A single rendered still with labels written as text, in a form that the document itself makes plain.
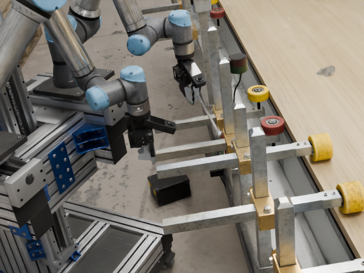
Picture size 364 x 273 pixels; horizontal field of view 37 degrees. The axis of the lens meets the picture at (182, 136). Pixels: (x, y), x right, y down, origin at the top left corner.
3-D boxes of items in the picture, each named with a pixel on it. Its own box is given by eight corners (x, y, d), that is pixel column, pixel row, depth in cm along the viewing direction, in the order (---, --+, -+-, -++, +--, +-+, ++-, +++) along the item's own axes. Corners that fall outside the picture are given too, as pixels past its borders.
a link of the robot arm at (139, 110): (148, 92, 179) (149, 104, 172) (150, 105, 181) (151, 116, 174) (125, 96, 179) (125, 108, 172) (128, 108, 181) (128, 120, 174)
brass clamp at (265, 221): (257, 232, 137) (256, 216, 134) (246, 199, 148) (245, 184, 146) (281, 228, 137) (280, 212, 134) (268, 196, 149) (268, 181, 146)
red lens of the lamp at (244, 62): (231, 67, 174) (230, 62, 173) (227, 60, 180) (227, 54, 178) (248, 65, 175) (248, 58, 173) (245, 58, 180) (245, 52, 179)
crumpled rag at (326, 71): (325, 78, 208) (326, 72, 207) (312, 73, 214) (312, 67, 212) (342, 70, 212) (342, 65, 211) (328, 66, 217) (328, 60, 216)
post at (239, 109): (245, 233, 179) (233, 106, 155) (242, 226, 182) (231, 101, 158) (255, 231, 179) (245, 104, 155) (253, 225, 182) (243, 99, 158)
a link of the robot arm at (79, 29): (45, 62, 196) (34, 26, 189) (63, 47, 207) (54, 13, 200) (73, 62, 192) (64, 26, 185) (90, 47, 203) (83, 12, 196)
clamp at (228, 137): (228, 157, 185) (227, 145, 182) (222, 137, 196) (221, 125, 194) (245, 155, 185) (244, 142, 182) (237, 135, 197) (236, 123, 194)
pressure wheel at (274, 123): (265, 156, 187) (263, 127, 181) (260, 144, 194) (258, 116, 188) (287, 152, 187) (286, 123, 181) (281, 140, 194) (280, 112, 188)
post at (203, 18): (208, 110, 241) (197, 12, 217) (207, 105, 245) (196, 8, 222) (219, 108, 241) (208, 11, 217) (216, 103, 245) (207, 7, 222)
